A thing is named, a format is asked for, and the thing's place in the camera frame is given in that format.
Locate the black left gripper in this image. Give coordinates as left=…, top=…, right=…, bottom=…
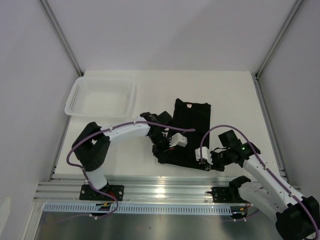
left=148, top=132, right=175, bottom=163

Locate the black t-shirt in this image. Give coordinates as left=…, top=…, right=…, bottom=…
left=152, top=98, right=211, bottom=171

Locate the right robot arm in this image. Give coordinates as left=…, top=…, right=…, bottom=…
left=195, top=126, right=320, bottom=240

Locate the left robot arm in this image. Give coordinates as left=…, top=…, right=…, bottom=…
left=71, top=111, right=173, bottom=200

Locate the white plastic basket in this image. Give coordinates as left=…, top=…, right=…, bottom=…
left=64, top=76, right=136, bottom=119

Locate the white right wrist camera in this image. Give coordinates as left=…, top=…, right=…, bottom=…
left=195, top=146, right=212, bottom=166

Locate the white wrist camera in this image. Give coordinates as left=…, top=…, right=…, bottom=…
left=195, top=146, right=212, bottom=166
left=169, top=133, right=188, bottom=148

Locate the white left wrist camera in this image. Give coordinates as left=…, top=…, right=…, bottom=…
left=169, top=133, right=188, bottom=148

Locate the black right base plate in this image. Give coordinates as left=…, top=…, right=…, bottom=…
left=211, top=186, right=246, bottom=204

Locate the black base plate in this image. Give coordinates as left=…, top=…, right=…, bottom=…
left=211, top=186, right=246, bottom=204
left=79, top=184, right=125, bottom=202

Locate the aluminium mounting rail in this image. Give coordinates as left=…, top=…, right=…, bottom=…
left=33, top=174, right=234, bottom=205

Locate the white slotted cable duct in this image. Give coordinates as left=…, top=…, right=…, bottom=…
left=43, top=202, right=232, bottom=216

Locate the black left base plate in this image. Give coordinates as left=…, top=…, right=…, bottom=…
left=79, top=184, right=125, bottom=202

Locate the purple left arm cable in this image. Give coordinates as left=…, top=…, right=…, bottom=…
left=66, top=120, right=196, bottom=221

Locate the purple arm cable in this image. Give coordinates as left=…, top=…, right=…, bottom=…
left=66, top=120, right=196, bottom=221
left=199, top=124, right=318, bottom=233

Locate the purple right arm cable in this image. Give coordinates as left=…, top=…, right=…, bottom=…
left=199, top=124, right=318, bottom=233

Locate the right aluminium frame post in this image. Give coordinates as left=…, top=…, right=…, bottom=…
left=255, top=0, right=307, bottom=81

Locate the aluminium frame post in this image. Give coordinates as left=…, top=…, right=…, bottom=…
left=37, top=0, right=84, bottom=77
left=255, top=0, right=307, bottom=81

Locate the left aluminium frame post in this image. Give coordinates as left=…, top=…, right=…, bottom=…
left=37, top=0, right=84, bottom=77

